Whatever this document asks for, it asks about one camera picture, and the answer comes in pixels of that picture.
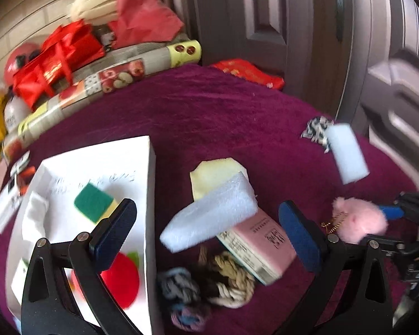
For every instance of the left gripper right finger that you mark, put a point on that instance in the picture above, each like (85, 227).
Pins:
(323, 258)

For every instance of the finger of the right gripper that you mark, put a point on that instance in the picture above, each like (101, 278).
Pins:
(392, 212)

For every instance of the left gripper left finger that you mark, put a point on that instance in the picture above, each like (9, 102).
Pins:
(94, 254)

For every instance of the pink fluffy pompom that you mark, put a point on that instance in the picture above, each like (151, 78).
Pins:
(353, 219)

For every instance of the red plush apple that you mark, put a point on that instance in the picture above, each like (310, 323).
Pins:
(122, 280)

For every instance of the yellow green scrub sponge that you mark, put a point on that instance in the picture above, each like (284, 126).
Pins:
(94, 204)

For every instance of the pink tissue paper pack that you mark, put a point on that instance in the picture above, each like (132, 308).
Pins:
(261, 245)

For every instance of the white foam block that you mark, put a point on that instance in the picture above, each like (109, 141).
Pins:
(347, 153)

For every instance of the blue grey knitted scrunchie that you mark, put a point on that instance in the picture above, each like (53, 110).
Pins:
(180, 294)

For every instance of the beige braided rope toy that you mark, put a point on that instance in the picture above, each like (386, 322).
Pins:
(223, 281)

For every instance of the long white foam bar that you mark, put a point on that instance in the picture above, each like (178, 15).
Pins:
(221, 209)

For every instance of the black white patterned scrunchie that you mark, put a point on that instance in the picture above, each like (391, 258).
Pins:
(315, 131)

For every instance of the pale yellow round sponge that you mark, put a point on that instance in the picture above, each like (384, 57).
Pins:
(212, 173)

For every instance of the magenta plush table cloth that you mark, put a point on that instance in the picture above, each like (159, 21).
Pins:
(194, 114)

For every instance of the white plastic jar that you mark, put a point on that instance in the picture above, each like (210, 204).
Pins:
(15, 111)

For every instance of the grey panelled door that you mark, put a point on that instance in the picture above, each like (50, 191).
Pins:
(356, 60)

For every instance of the fruit print rolled mat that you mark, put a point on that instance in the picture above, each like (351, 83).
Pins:
(119, 69)

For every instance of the red flat package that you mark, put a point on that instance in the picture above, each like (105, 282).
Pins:
(247, 71)

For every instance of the shiny red tote bag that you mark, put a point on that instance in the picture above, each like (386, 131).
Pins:
(67, 49)

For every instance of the red helmet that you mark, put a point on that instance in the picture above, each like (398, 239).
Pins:
(18, 59)

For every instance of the dark red nonwoven bag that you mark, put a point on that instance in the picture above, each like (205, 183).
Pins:
(140, 21)

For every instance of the cream folded foam stack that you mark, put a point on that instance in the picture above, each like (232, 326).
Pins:
(94, 12)

